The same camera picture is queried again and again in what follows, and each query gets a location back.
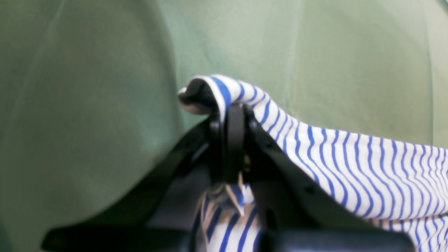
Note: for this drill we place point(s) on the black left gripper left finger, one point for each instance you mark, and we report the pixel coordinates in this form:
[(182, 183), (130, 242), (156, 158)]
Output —
[(160, 213)]

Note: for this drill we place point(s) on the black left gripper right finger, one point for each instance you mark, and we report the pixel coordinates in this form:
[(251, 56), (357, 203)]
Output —
[(295, 213)]

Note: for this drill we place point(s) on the blue white striped t-shirt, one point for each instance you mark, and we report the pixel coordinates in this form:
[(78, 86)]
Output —
[(394, 185)]

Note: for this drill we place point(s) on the green table cloth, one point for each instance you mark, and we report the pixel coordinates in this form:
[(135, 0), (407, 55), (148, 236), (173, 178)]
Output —
[(88, 87)]

